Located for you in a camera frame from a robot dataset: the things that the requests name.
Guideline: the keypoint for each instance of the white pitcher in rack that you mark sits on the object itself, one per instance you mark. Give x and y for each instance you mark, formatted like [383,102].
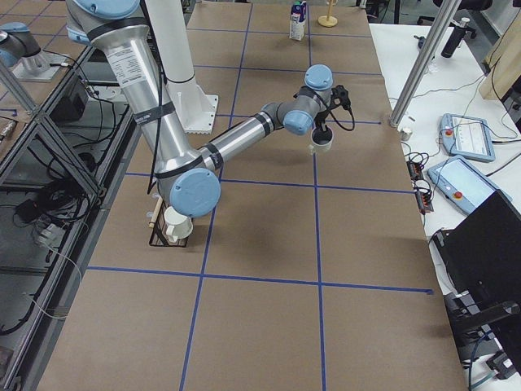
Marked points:
[177,226]

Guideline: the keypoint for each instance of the aluminium frame post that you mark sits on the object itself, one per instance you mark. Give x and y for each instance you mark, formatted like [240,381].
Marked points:
[442,20]

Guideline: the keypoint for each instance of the blue white milk carton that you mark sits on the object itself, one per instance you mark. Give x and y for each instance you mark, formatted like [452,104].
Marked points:
[297,20]

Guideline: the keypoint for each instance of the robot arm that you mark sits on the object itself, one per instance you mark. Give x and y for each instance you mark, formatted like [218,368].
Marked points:
[137,38]
[21,52]

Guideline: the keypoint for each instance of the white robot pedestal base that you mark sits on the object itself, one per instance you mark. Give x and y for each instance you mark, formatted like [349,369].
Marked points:
[196,109]

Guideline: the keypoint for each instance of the black wire dish rack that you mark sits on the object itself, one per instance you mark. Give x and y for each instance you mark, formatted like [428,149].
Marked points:
[157,225]

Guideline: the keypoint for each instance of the black power strip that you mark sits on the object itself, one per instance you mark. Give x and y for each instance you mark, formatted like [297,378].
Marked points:
[422,188]

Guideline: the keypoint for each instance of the small metal cylinder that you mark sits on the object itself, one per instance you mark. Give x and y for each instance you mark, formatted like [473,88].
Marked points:
[405,134]

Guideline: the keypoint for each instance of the black laptop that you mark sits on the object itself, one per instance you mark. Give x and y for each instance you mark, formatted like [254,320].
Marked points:
[482,257]

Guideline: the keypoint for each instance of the wooden mug tree stand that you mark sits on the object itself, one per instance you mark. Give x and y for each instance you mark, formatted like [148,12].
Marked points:
[328,20]

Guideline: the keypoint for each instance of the white plastic mug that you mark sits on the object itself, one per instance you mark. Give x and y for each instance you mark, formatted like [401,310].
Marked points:
[321,141]

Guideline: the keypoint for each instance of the teach pendant far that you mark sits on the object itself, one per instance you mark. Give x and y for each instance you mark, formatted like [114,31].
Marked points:
[466,136]

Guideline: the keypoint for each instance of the teach pendant near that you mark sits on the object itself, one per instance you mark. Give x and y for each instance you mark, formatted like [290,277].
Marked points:
[459,182]

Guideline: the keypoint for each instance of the teach pendant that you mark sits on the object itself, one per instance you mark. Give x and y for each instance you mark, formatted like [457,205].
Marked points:
[459,182]
[466,136]

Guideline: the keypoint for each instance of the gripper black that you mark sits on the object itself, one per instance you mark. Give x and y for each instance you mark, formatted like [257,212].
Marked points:
[321,123]

